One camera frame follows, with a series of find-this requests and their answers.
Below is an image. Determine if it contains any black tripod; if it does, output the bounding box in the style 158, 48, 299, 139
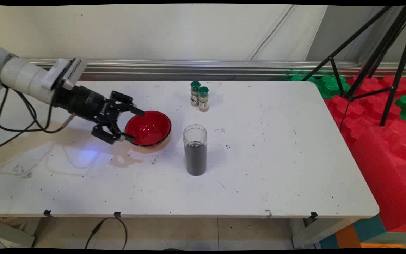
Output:
301, 5, 406, 127

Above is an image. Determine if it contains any black floor cable with plug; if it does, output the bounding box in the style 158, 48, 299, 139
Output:
85, 217, 128, 250

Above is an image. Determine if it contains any large green foam puzzle piece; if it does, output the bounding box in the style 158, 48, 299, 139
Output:
317, 74, 351, 99

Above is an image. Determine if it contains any clear jar of black grains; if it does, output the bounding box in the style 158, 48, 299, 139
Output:
183, 124, 208, 176

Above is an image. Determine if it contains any green-lid spice jar dark label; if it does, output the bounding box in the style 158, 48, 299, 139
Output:
190, 81, 201, 107

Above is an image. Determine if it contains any grey angled table leg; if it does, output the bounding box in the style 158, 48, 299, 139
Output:
292, 218, 356, 249
0, 218, 36, 248

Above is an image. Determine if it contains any flat green foam puzzle piece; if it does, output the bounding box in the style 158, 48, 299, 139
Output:
285, 73, 317, 84

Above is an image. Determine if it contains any green-lid spice jar pale label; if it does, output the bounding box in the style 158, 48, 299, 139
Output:
198, 86, 209, 113

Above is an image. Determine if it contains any white grey wrist camera box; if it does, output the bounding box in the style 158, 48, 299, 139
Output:
42, 58, 88, 91

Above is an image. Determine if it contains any aluminium rail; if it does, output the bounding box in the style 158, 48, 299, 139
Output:
20, 58, 406, 82

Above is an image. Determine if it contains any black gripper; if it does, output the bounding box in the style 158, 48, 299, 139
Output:
53, 85, 146, 145

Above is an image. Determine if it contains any teal and orange foam mat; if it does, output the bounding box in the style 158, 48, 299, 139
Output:
319, 214, 406, 249

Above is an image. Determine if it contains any red bowl with black rim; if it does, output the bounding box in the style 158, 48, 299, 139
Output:
124, 110, 172, 147

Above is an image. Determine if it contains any red foam puzzle floor mat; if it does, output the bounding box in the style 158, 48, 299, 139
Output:
323, 75, 406, 149

